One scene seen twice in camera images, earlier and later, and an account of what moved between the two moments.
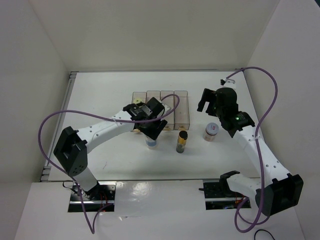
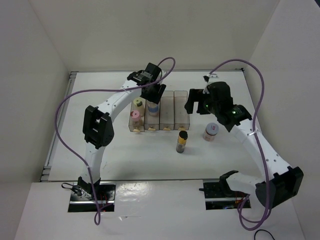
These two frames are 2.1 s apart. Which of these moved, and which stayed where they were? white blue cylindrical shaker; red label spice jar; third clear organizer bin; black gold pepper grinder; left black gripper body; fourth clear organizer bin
Moved: white blue cylindrical shaker; left black gripper body
Stayed: fourth clear organizer bin; third clear organizer bin; black gold pepper grinder; red label spice jar
